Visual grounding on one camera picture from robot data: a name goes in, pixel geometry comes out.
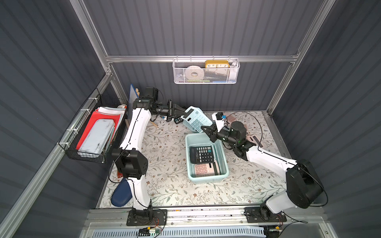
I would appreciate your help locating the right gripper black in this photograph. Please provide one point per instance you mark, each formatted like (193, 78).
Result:
(216, 133)

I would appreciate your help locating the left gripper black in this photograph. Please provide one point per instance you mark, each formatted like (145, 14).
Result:
(170, 109)

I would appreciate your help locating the mint green storage box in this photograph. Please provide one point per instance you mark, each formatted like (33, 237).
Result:
(201, 139)

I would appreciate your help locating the small pink calculator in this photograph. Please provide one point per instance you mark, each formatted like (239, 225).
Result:
(206, 170)

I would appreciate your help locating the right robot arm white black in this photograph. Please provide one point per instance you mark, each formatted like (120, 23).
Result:
(303, 186)

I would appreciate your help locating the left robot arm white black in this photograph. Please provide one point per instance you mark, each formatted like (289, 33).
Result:
(130, 161)

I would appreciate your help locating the pink calculator back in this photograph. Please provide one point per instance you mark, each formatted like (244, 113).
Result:
(231, 118)

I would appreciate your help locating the white tape roll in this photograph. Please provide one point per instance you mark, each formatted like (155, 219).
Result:
(194, 72)

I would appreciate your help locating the blue framed whiteboard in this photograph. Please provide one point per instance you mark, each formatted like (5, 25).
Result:
(132, 97)

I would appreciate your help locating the wooden easel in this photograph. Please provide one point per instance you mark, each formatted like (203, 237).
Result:
(138, 92)

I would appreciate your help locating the floral table mat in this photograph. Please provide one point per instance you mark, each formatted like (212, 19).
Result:
(167, 177)

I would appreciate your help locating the yellow clock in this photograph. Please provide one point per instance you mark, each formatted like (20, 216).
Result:
(217, 64)

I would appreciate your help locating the white papers in basket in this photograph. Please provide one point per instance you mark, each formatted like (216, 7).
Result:
(115, 114)

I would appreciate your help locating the red folder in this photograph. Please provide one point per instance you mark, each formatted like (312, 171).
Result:
(93, 119)

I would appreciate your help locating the white pencil case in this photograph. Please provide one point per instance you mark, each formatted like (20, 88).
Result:
(97, 139)

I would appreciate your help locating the navy blue case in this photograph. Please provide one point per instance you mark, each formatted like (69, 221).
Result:
(122, 194)

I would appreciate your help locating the small circuit board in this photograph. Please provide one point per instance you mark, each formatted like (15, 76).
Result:
(148, 232)

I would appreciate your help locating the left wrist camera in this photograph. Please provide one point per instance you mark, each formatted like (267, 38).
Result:
(151, 93)

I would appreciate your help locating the white wire wall basket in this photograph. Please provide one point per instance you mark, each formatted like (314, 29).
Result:
(211, 75)

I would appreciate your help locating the black wire side basket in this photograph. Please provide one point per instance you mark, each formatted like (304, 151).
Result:
(69, 144)

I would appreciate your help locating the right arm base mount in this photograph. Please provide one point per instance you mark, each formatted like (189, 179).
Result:
(263, 215)

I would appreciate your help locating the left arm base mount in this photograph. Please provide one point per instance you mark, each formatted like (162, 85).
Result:
(147, 217)

